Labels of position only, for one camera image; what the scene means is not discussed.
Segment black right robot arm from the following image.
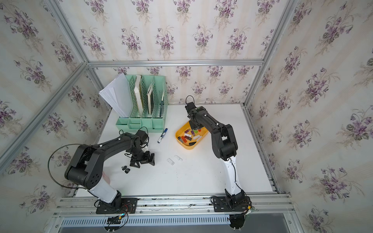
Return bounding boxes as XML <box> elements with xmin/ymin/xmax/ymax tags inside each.
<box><xmin>185</xmin><ymin>102</ymin><xmax>246</xmax><ymax>209</ymax></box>

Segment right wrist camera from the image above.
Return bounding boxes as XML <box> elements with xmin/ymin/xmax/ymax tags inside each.
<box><xmin>185</xmin><ymin>102</ymin><xmax>196</xmax><ymax>114</ymax></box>

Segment pink pen cup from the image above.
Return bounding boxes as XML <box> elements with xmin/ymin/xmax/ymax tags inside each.
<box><xmin>102</xmin><ymin>172</ymin><xmax>111</xmax><ymax>185</ymax></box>

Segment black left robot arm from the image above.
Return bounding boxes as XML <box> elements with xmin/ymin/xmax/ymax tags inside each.
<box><xmin>64</xmin><ymin>130</ymin><xmax>155</xmax><ymax>209</ymax></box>

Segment blue white marker pen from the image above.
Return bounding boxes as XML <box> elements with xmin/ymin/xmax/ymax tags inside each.
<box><xmin>157</xmin><ymin>128</ymin><xmax>168</xmax><ymax>143</ymax></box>

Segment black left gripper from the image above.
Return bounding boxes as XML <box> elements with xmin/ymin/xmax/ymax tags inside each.
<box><xmin>128</xmin><ymin>147</ymin><xmax>156</xmax><ymax>168</ymax></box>

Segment yellow plastic storage box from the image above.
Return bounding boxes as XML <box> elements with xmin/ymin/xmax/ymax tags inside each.
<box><xmin>175</xmin><ymin>122</ymin><xmax>209</xmax><ymax>150</ymax></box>

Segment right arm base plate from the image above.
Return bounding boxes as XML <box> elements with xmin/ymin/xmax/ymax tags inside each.
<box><xmin>210</xmin><ymin>195</ymin><xmax>252</xmax><ymax>213</ymax></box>

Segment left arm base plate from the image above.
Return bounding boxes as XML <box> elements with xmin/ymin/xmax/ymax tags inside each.
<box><xmin>95</xmin><ymin>198</ymin><xmax>139</xmax><ymax>215</ymax></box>

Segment small black usb pair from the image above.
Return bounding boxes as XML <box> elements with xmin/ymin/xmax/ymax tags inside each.
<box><xmin>121</xmin><ymin>166</ymin><xmax>130</xmax><ymax>174</ymax></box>

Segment dark pen in organizer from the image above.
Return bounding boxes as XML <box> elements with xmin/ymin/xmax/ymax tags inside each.
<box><xmin>159</xmin><ymin>90</ymin><xmax>164</xmax><ymax>117</ymax></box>

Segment beige notebook in organizer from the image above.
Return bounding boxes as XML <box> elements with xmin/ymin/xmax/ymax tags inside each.
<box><xmin>147</xmin><ymin>84</ymin><xmax>153</xmax><ymax>115</ymax></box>

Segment white paper stack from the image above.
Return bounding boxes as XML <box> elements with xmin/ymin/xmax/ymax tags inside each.
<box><xmin>99</xmin><ymin>74</ymin><xmax>133</xmax><ymax>118</ymax></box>

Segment green desk file organizer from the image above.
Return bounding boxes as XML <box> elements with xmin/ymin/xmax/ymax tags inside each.
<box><xmin>116</xmin><ymin>75</ymin><xmax>168</xmax><ymax>133</ymax></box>

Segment white book in organizer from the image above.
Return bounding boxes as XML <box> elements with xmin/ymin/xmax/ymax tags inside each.
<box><xmin>134</xmin><ymin>75</ymin><xmax>143</xmax><ymax>116</ymax></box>

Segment aluminium front rail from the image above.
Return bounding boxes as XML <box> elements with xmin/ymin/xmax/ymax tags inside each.
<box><xmin>52</xmin><ymin>193</ymin><xmax>295</xmax><ymax>217</ymax></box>

